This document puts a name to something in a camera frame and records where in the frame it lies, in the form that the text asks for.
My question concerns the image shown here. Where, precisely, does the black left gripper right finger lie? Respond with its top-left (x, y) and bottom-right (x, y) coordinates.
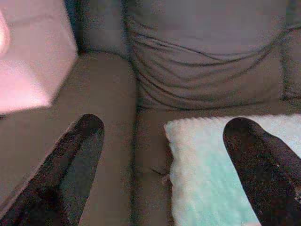
top-left (222, 117), bottom-right (301, 226)

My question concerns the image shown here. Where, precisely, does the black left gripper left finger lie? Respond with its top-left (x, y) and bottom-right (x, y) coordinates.
top-left (0, 113), bottom-right (105, 226)

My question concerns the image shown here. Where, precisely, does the turquoise dotted pillow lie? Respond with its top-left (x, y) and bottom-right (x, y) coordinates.
top-left (164, 114), bottom-right (301, 226)

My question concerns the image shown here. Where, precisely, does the dark fabric sofa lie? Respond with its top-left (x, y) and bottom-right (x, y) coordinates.
top-left (0, 0), bottom-right (301, 226)

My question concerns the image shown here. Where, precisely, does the wrinkled sofa back cushion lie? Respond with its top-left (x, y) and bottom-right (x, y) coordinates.
top-left (127, 0), bottom-right (290, 111)

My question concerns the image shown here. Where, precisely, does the white plastic box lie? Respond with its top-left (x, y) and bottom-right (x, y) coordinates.
top-left (0, 0), bottom-right (79, 118)

